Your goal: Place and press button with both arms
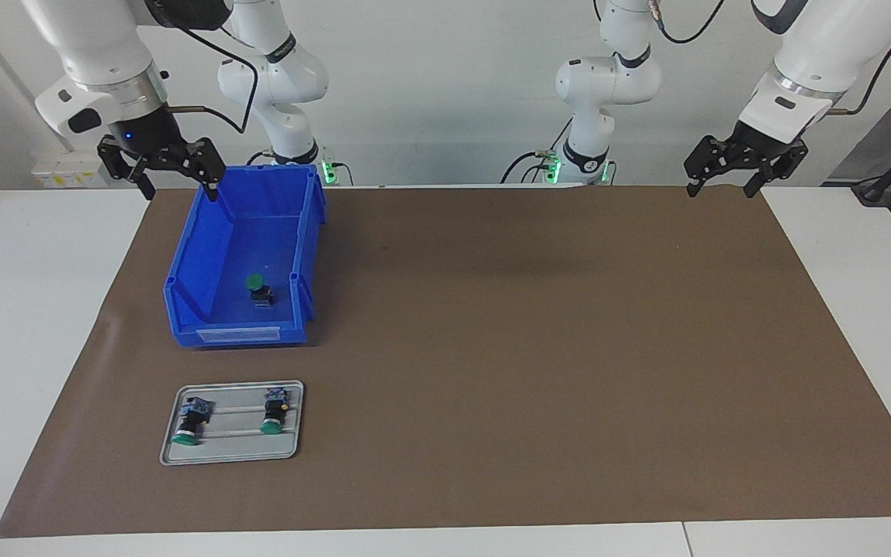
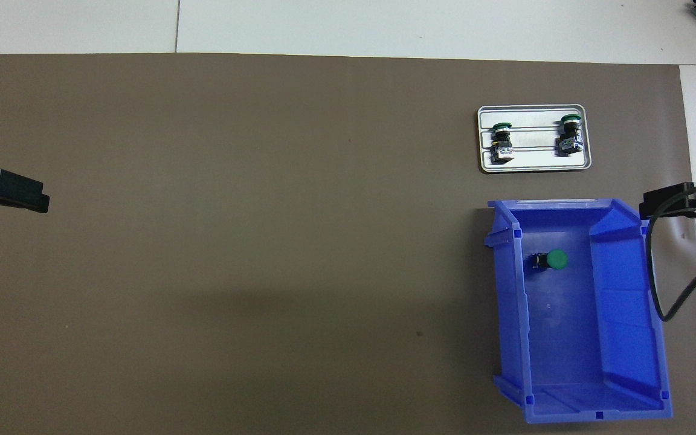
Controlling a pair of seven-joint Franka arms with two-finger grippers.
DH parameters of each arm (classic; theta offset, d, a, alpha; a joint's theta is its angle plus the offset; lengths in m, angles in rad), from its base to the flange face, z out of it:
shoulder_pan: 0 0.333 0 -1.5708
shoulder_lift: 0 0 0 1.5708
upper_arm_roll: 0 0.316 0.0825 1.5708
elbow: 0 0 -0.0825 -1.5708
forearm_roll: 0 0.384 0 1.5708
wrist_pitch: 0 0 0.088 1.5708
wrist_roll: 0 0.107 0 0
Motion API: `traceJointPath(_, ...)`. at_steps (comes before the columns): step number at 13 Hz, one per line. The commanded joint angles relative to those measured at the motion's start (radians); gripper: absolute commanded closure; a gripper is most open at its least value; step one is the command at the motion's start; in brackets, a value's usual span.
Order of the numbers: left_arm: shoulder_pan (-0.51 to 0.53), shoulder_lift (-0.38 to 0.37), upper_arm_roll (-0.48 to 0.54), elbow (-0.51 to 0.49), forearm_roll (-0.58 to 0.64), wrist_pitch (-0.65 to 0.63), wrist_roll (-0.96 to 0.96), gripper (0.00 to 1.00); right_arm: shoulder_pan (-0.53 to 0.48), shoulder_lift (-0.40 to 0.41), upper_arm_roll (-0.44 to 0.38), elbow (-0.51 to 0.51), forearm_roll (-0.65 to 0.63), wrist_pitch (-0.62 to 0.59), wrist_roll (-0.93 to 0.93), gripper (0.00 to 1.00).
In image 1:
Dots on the blue plastic storage bin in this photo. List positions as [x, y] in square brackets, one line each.
[213, 247]

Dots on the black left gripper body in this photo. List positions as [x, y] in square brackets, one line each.
[755, 151]

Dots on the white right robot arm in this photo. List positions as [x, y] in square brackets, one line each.
[275, 77]

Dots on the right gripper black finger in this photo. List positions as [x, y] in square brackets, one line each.
[117, 155]
[207, 164]

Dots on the white wall power box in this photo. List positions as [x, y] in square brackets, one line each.
[59, 176]

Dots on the green push button switch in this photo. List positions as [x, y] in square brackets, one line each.
[186, 429]
[273, 422]
[258, 282]

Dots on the brown table mat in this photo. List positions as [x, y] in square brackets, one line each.
[492, 425]

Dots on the grey metal tray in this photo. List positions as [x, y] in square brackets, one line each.
[237, 450]

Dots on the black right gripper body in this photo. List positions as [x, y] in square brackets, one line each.
[148, 135]

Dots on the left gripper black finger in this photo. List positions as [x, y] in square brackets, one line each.
[792, 158]
[702, 161]

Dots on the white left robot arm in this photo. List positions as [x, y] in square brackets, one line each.
[608, 77]

